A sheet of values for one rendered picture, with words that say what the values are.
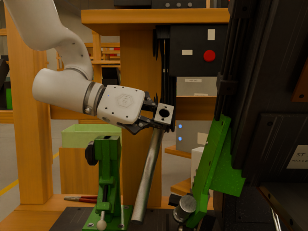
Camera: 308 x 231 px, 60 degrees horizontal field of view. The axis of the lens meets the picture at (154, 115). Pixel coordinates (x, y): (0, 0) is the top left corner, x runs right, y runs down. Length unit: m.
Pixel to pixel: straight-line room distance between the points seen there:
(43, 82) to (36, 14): 0.17
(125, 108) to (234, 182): 0.29
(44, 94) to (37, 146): 0.39
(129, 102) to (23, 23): 0.28
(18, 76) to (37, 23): 0.47
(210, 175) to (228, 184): 0.05
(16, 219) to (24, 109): 0.37
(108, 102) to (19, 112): 0.47
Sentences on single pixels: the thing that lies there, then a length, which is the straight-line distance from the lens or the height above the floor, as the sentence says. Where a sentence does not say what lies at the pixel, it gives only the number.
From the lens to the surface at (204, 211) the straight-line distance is 0.58.
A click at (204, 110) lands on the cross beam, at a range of 1.01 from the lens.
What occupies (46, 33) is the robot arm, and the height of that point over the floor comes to 1.44.
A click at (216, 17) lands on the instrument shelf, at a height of 1.51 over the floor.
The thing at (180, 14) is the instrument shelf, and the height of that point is 1.52.
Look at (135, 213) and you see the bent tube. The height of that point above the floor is 1.04.
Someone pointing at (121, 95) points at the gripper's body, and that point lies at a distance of 0.66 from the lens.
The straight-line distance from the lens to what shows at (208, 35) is 0.82.
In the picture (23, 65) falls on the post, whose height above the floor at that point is 1.39.
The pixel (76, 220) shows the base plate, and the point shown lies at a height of 0.90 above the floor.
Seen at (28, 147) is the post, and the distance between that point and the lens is 1.06.
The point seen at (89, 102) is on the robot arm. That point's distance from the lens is 0.65.
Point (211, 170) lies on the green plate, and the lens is 0.57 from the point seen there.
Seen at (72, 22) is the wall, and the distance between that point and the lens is 11.46.
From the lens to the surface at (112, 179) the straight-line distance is 0.82.
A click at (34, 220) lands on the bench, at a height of 0.88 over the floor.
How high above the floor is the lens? 1.36
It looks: 9 degrees down
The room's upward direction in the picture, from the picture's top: straight up
